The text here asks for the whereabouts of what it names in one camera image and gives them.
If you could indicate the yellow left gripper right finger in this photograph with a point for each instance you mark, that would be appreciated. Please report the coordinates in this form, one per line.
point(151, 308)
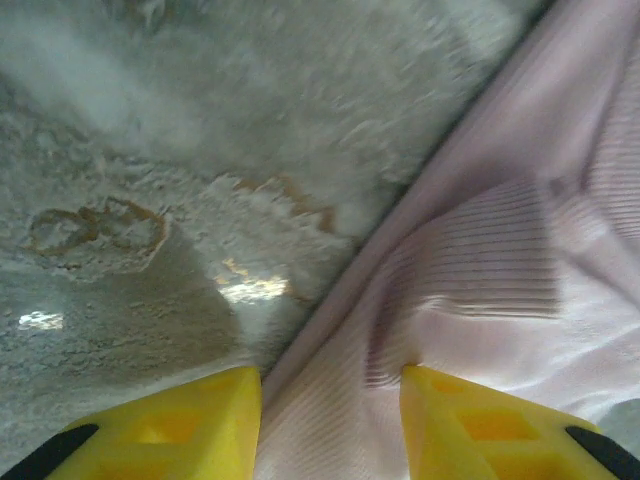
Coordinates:
point(490, 440)

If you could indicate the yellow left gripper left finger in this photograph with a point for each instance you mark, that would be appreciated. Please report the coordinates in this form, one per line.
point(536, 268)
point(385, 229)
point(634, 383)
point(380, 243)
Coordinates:
point(165, 440)

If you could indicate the pink ribbed tank top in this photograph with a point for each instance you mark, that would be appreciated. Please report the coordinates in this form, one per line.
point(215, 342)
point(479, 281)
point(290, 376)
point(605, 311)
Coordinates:
point(475, 250)

